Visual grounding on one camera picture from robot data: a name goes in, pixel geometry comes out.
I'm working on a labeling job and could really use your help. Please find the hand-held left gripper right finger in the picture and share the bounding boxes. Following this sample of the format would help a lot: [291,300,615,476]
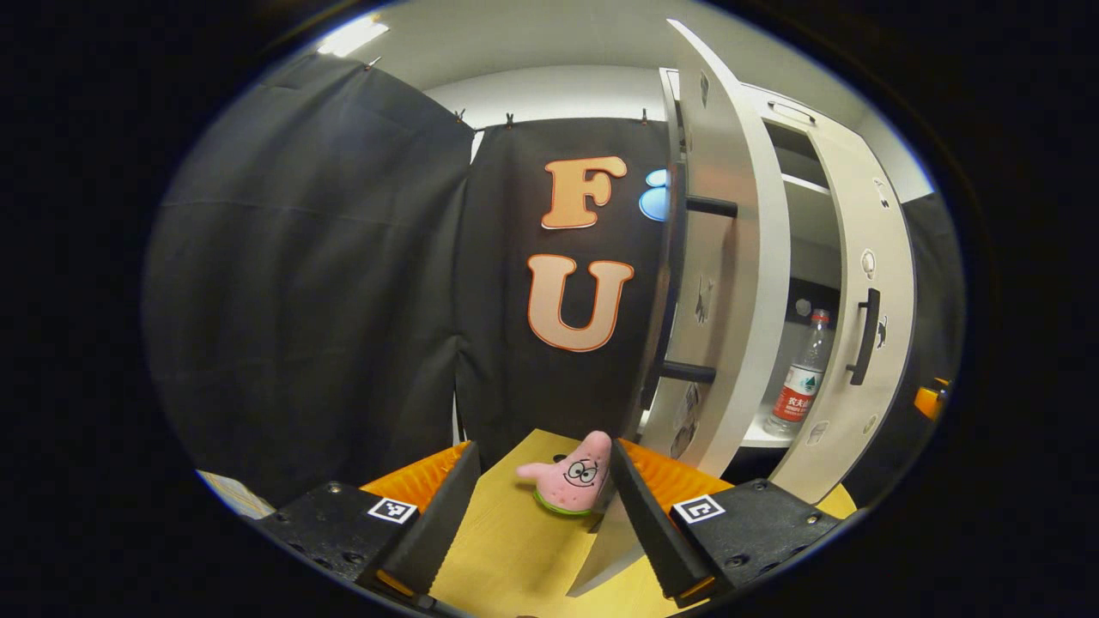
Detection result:
[608,439,847,606]

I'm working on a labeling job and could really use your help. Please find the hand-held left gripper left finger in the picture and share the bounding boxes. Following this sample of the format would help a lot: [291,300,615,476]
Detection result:
[249,441,483,602]

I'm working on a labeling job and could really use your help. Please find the pink star plush toy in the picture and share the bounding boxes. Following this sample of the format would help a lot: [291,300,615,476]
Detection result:
[516,430,614,517]

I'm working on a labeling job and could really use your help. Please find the clear water bottle red label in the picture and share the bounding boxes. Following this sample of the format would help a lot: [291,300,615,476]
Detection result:
[764,309,834,437]

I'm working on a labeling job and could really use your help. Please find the white cabinet right door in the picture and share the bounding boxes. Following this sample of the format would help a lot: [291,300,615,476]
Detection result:
[768,120,917,506]

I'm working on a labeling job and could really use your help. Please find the white cabinet door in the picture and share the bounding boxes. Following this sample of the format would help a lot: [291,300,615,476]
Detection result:
[567,19,792,597]
[768,120,917,506]

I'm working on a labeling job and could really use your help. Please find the white cabinet left door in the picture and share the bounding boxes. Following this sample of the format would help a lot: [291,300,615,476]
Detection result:
[567,19,792,597]

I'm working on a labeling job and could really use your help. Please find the black backdrop cloth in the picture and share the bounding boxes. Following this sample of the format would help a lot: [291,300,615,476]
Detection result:
[142,51,967,507]

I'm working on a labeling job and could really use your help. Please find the ceiling light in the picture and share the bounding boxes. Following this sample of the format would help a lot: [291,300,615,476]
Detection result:
[316,15,390,58]

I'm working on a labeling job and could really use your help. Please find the black right door handle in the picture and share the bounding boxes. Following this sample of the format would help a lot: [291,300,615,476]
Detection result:
[846,288,882,386]

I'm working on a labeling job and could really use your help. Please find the black door handle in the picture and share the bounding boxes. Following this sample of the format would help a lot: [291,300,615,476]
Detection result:
[846,288,882,386]
[640,154,739,413]

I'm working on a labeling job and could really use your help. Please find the black left door handle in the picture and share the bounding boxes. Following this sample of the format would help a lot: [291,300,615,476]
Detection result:
[640,154,739,413]

